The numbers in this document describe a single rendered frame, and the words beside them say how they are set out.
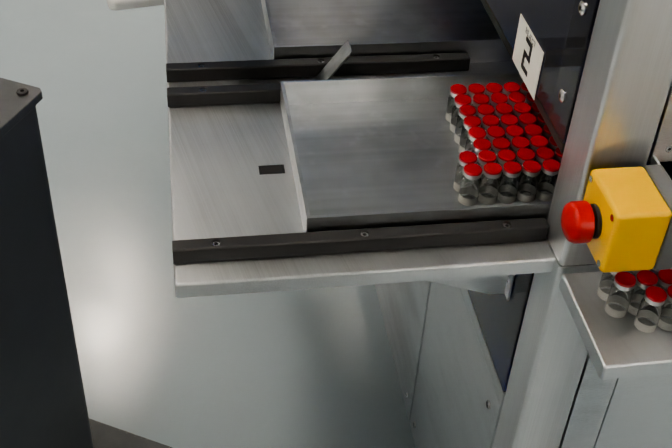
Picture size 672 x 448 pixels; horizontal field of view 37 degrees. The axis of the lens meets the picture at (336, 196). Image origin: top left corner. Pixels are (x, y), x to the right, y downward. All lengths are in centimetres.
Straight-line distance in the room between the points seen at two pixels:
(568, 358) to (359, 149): 34
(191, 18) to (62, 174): 123
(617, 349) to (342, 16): 67
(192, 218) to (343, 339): 111
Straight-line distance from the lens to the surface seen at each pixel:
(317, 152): 119
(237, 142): 121
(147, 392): 209
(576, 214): 95
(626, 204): 94
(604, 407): 130
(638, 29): 93
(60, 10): 333
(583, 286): 107
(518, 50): 117
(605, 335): 103
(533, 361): 119
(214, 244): 104
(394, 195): 114
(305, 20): 145
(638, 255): 97
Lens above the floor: 160
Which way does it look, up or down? 39 degrees down
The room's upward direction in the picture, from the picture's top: 4 degrees clockwise
